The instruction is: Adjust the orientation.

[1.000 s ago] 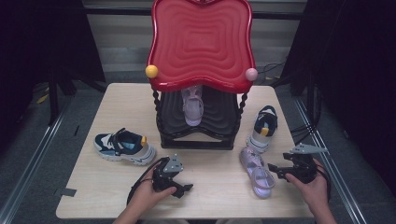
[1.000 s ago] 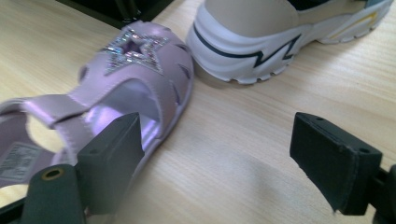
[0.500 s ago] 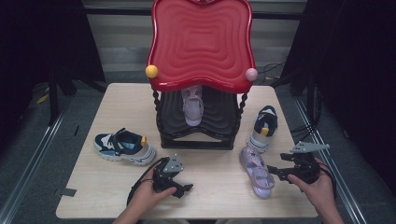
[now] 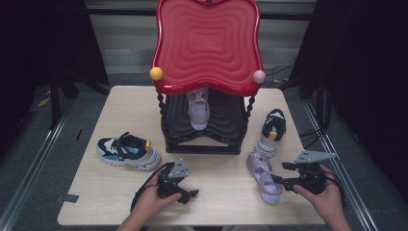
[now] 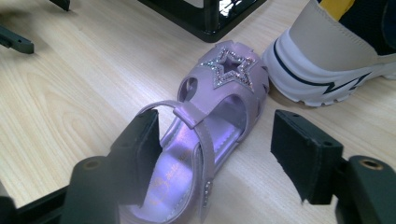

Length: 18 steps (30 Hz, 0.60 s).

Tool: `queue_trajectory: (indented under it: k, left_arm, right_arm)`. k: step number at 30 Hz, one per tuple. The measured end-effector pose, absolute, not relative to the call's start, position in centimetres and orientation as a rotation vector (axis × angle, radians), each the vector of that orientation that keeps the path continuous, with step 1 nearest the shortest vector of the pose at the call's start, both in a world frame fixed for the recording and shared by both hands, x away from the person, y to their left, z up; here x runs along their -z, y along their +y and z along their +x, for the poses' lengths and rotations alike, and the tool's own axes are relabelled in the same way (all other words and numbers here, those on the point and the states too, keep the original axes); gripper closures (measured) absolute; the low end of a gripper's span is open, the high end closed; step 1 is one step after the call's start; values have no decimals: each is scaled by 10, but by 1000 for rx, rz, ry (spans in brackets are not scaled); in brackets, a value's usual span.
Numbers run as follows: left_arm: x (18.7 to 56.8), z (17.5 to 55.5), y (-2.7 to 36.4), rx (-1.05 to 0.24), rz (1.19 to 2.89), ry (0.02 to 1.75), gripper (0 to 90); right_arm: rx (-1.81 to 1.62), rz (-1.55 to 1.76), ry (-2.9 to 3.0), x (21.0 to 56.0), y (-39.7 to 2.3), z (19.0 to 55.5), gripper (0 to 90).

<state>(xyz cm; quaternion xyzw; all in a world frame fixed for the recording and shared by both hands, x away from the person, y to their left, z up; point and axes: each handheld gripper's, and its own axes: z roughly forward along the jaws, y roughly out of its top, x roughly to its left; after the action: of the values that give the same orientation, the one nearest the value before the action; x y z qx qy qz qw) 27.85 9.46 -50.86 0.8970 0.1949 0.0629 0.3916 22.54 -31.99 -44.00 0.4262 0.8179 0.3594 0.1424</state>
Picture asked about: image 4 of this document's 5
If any purple sandal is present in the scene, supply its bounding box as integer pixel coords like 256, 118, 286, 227
186, 88, 212, 131
245, 151, 285, 206

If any red and black shoe rack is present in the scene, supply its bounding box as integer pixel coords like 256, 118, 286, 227
149, 0, 268, 156

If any left hand-held gripper cable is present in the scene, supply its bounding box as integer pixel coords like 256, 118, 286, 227
129, 161, 176, 213

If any dark tape strip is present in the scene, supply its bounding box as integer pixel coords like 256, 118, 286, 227
61, 192, 80, 204

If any yellow tape piece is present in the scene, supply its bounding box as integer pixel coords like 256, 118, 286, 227
37, 95, 52, 109

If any dark curtain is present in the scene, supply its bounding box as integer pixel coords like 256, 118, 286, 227
0, 0, 110, 162
290, 0, 408, 193

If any person's right hand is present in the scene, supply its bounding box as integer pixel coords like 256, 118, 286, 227
293, 165, 345, 222

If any right hand-held gripper cable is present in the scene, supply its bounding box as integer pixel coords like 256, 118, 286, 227
321, 169, 346, 210

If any black floor cable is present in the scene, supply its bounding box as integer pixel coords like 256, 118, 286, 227
265, 63, 294, 86

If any black metal stand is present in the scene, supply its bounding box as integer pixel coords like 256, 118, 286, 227
47, 73, 112, 131

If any navy and white sneaker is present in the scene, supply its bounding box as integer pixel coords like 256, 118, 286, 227
96, 131, 162, 171
253, 108, 287, 159

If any metal floor rail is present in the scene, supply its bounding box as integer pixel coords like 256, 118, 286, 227
0, 105, 76, 231
302, 102, 379, 231

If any person's left hand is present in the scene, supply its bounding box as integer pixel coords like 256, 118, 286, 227
129, 174, 183, 222

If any hand-held gripper cable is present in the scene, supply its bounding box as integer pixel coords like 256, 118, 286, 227
129, 161, 176, 213
321, 169, 346, 210

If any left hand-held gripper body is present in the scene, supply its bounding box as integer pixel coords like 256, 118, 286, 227
157, 158, 191, 197

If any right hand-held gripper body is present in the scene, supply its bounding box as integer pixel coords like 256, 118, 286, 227
293, 149, 336, 195

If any black cable bundle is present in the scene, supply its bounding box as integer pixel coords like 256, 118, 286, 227
299, 86, 333, 147

